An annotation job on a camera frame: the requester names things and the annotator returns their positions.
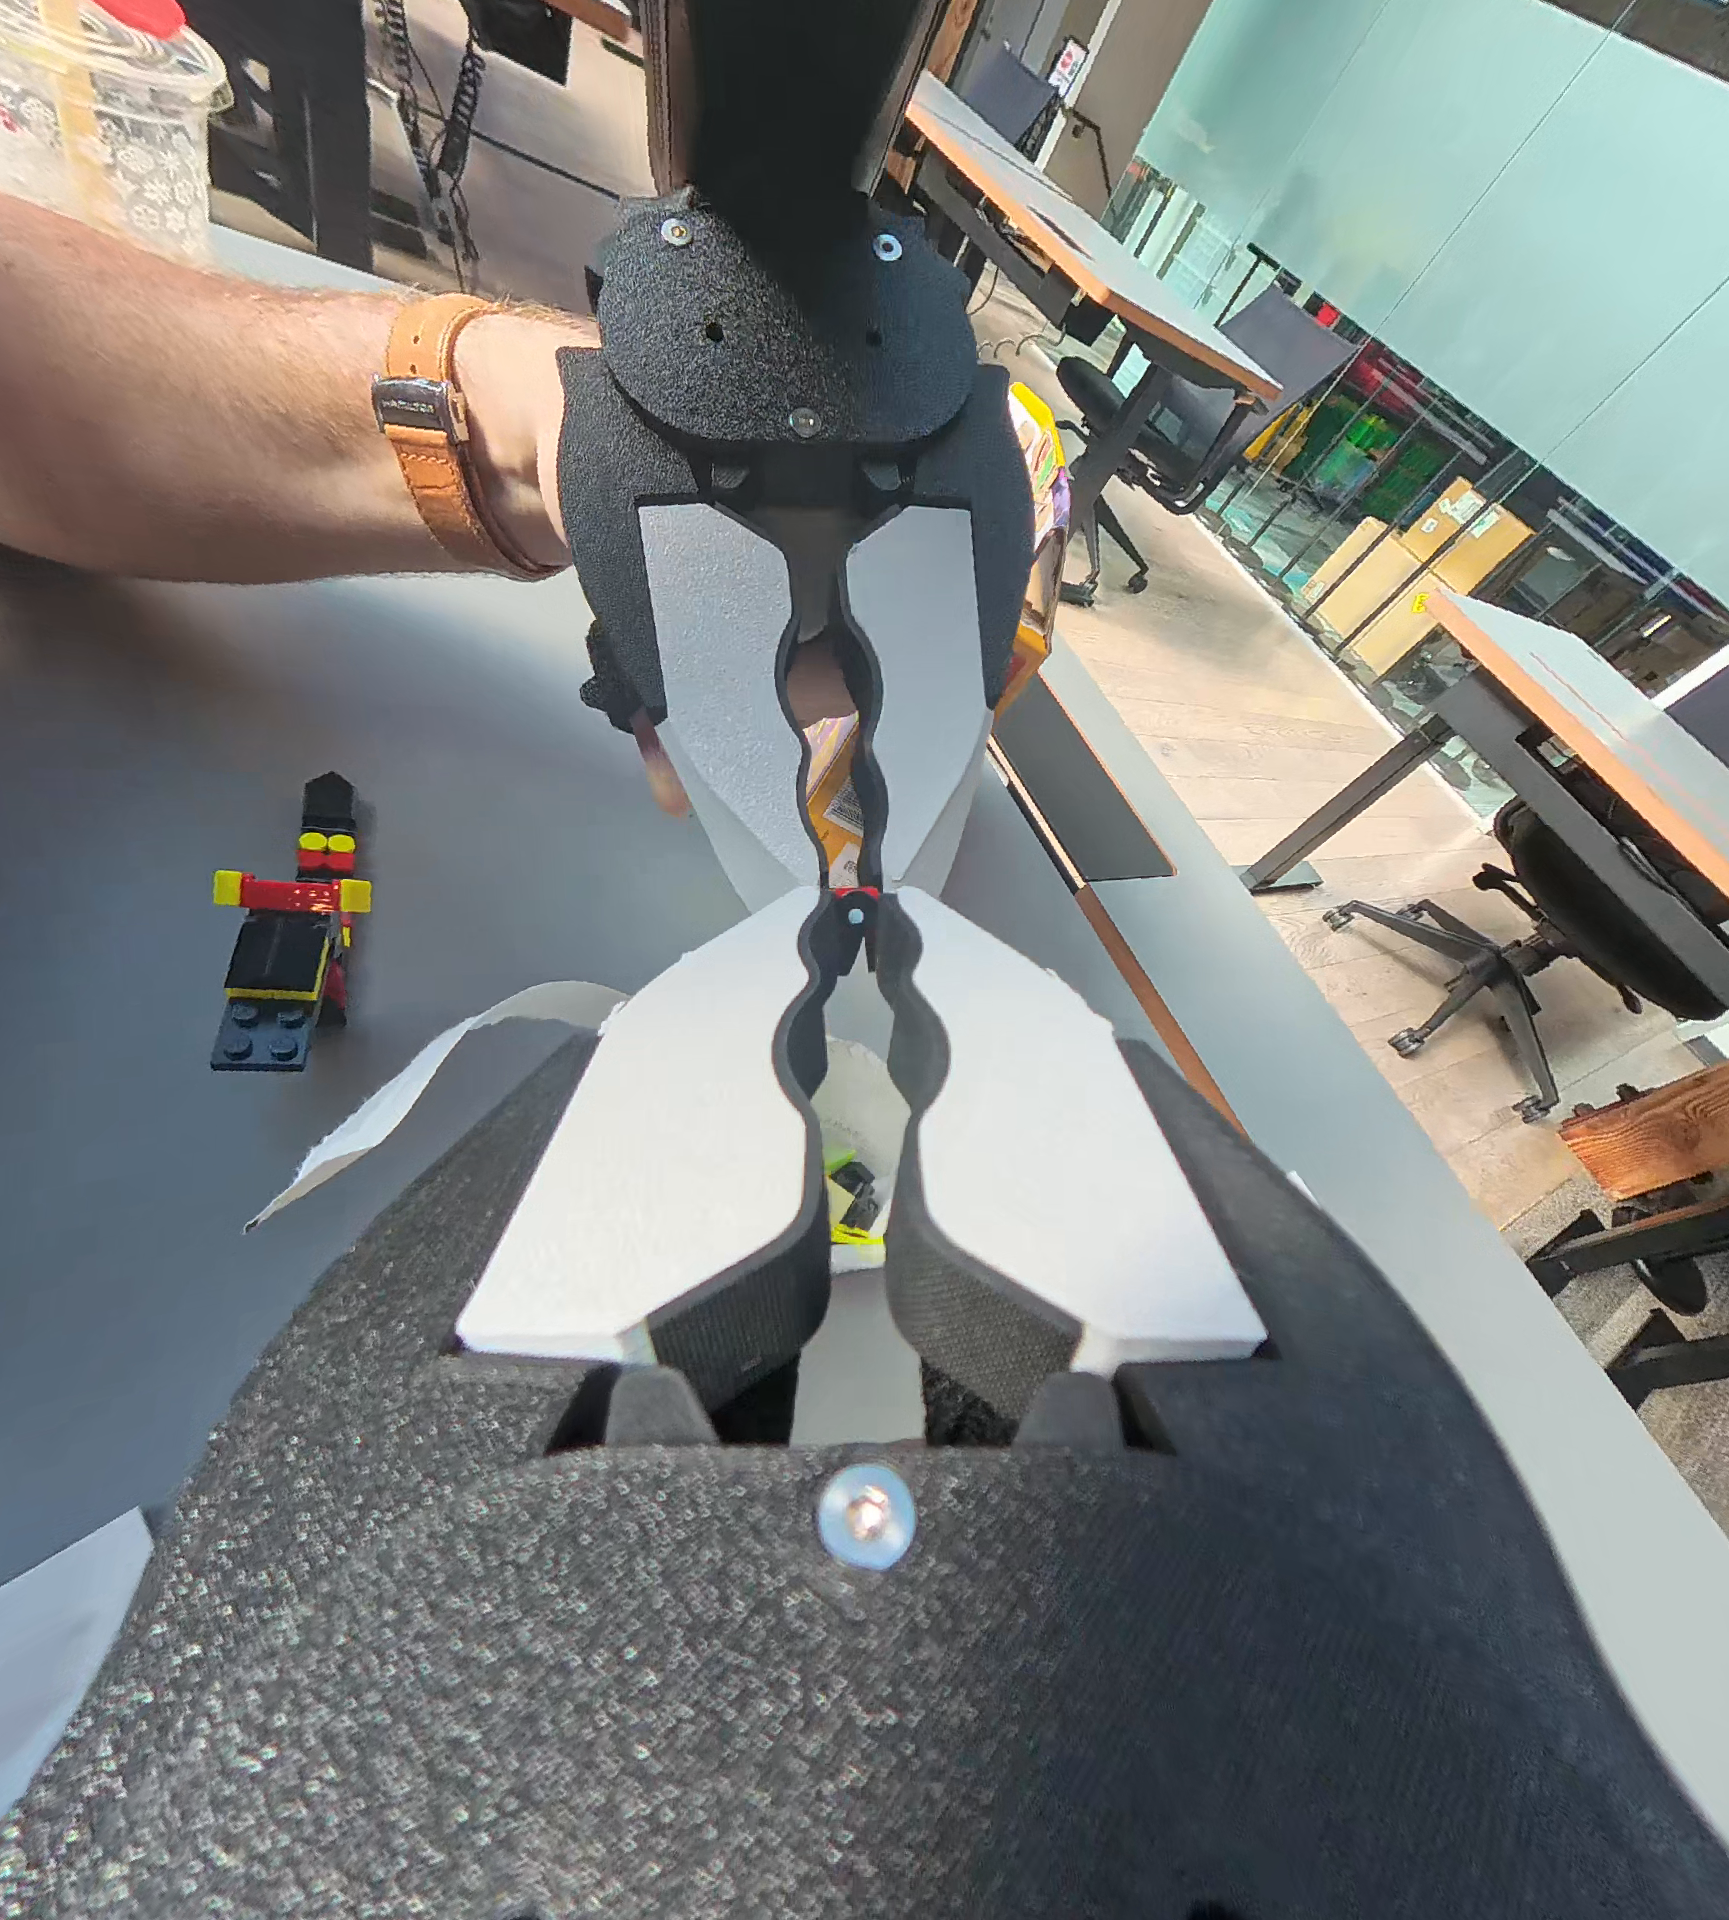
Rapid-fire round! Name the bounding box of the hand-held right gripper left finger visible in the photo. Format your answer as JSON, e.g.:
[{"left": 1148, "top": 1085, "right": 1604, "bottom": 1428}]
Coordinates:
[{"left": 461, "top": 888, "right": 844, "bottom": 1361}]

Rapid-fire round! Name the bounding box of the clear plastic cup with straw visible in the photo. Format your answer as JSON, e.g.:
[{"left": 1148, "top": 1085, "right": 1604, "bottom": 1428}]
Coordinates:
[{"left": 0, "top": 0, "right": 230, "bottom": 265}]

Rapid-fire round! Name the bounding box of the long wood edged desk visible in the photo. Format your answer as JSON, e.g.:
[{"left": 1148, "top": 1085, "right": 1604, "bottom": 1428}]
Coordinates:
[{"left": 910, "top": 75, "right": 1286, "bottom": 407}]

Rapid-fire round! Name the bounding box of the black office chair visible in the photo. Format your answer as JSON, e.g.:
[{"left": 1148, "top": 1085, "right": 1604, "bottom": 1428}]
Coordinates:
[
  {"left": 1315, "top": 785, "right": 1708, "bottom": 1127},
  {"left": 1061, "top": 353, "right": 1167, "bottom": 602}
]

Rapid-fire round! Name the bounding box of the wooden plank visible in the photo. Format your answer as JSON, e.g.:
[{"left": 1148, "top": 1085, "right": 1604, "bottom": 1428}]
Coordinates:
[{"left": 1562, "top": 1043, "right": 1729, "bottom": 1202}]

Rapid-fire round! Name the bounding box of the black red yellow lego build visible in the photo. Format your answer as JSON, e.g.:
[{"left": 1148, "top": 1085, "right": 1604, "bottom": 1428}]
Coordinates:
[{"left": 210, "top": 772, "right": 387, "bottom": 1073}]

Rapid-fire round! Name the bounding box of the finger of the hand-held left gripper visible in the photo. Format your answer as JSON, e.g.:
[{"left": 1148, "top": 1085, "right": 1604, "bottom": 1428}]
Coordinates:
[
  {"left": 640, "top": 495, "right": 849, "bottom": 908},
  {"left": 844, "top": 495, "right": 992, "bottom": 895}
]

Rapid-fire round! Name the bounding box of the person's left hand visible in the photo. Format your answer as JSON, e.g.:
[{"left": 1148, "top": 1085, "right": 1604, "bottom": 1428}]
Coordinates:
[{"left": 461, "top": 293, "right": 700, "bottom": 821}]

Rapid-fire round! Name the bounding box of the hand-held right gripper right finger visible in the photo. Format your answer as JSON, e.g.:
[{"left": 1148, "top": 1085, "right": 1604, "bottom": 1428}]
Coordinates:
[{"left": 875, "top": 888, "right": 1268, "bottom": 1369}]

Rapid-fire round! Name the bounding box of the orange strap wristwatch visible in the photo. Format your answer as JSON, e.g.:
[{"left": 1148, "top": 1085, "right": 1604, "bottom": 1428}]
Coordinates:
[{"left": 373, "top": 288, "right": 573, "bottom": 582}]

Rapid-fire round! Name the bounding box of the torn printed white paper bag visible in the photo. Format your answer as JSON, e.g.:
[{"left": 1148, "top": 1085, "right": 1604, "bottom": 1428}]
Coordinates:
[{"left": 251, "top": 960, "right": 910, "bottom": 1442}]

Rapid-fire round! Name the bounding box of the person's left forearm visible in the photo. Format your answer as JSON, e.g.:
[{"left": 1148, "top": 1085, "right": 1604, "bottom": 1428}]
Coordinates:
[{"left": 0, "top": 135, "right": 461, "bottom": 589}]

